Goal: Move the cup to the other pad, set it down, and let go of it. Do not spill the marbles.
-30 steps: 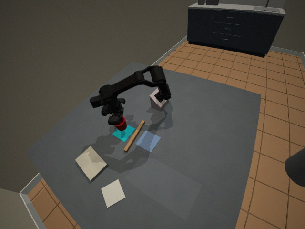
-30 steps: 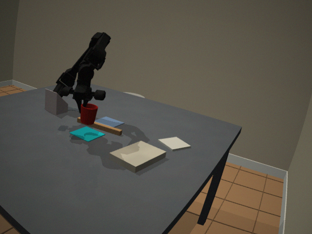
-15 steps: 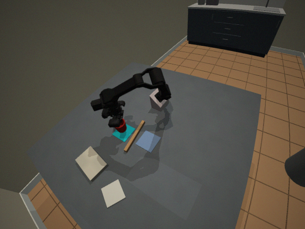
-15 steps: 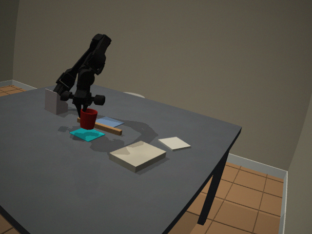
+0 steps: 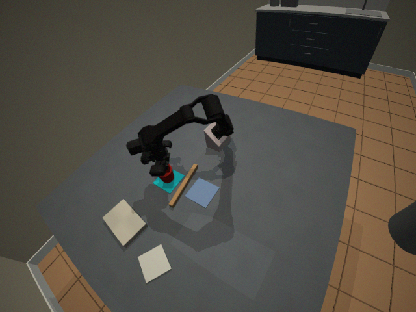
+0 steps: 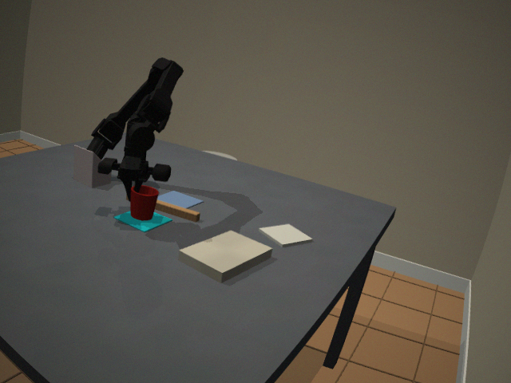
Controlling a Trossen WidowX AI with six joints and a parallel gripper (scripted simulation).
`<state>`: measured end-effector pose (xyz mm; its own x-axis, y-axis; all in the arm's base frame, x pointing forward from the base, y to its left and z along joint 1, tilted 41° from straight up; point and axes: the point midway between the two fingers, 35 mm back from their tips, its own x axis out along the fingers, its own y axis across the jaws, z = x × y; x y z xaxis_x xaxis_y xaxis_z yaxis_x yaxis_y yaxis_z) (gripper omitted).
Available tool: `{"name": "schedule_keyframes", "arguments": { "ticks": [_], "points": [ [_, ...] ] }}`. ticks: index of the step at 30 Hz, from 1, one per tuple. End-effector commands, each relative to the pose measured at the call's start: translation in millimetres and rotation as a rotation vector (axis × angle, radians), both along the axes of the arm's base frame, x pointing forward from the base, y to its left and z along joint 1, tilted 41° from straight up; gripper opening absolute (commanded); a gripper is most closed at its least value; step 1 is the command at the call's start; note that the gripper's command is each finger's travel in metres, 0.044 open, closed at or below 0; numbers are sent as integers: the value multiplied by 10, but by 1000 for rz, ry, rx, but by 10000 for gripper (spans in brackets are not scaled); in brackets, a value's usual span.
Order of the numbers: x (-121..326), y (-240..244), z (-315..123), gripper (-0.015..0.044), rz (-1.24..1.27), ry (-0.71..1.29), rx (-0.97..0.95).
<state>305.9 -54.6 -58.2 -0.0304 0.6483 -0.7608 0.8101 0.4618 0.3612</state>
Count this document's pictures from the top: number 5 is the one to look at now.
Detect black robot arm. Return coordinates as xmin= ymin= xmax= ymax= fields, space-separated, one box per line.
xmin=126 ymin=94 xmax=234 ymax=165

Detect beige flat square block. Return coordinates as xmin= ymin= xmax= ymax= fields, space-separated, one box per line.
xmin=103 ymin=199 xmax=148 ymax=247

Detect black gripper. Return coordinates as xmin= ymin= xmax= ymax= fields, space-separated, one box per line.
xmin=149 ymin=140 xmax=172 ymax=177

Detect red cup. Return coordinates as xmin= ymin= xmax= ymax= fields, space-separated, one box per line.
xmin=159 ymin=164 xmax=174 ymax=183

